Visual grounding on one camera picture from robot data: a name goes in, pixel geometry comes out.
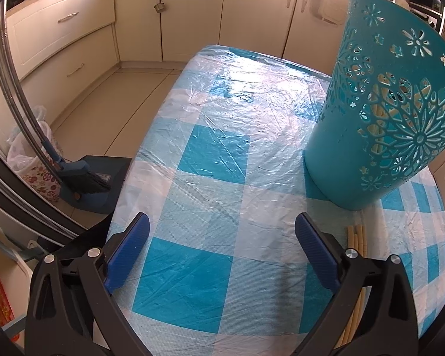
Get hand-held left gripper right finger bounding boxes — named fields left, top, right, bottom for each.
left=293, top=212, right=419, bottom=356

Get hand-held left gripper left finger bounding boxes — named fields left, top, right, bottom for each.
left=24, top=212, right=151, bottom=356

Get bundle of wooden chopsticks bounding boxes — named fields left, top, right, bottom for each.
left=336, top=223, right=368, bottom=349

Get teal perforated plastic basket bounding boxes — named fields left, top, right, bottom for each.
left=304, top=0, right=445, bottom=211

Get blue dustpan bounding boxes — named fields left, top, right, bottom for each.
left=59, top=156, right=134, bottom=214

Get blue broom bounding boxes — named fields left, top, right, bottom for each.
left=41, top=139, right=112, bottom=193

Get floral bin with plastic bag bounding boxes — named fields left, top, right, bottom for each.
left=7, top=106, right=65, bottom=203

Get blue white checked tablecloth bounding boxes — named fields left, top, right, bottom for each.
left=106, top=44, right=445, bottom=356

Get cream drawer cabinet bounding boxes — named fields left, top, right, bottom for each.
left=5, top=0, right=119, bottom=82

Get white hanging door bin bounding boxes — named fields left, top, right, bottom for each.
left=302, top=0, right=351, bottom=25

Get cream base cabinets with doors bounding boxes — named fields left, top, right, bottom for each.
left=113, top=0, right=351, bottom=69

